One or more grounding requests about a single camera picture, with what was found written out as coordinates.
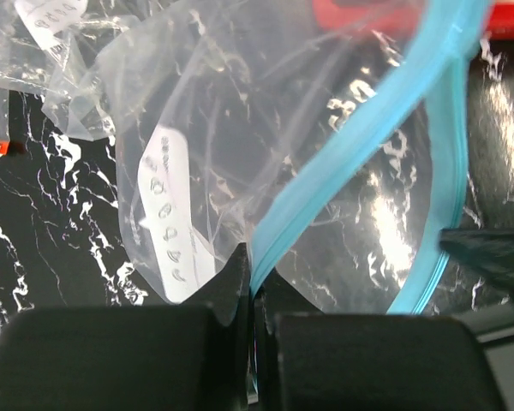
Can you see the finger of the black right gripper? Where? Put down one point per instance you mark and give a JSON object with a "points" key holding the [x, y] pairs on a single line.
{"points": [[489, 252]]}

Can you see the blue zipper clear bag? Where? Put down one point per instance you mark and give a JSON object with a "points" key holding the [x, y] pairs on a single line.
{"points": [[336, 156]]}

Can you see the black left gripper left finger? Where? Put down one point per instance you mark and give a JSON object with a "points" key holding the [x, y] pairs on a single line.
{"points": [[191, 356]]}

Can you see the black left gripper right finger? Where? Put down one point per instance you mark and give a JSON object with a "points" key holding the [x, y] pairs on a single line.
{"points": [[309, 360]]}

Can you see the red plastic bin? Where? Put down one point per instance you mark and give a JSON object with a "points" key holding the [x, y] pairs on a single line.
{"points": [[390, 18]]}

